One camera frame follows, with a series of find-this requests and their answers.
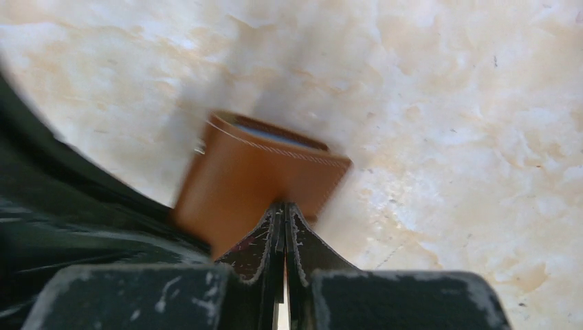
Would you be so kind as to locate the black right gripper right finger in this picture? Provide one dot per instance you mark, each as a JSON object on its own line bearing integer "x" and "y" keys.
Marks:
{"x": 328, "y": 292}

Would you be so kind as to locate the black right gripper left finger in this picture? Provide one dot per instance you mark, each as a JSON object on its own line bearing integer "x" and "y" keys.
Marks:
{"x": 240, "y": 290}

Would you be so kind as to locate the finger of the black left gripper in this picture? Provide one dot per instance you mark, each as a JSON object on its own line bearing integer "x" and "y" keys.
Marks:
{"x": 58, "y": 209}

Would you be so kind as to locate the brown leather card holder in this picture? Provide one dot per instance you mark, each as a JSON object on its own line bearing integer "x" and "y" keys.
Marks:
{"x": 245, "y": 166}

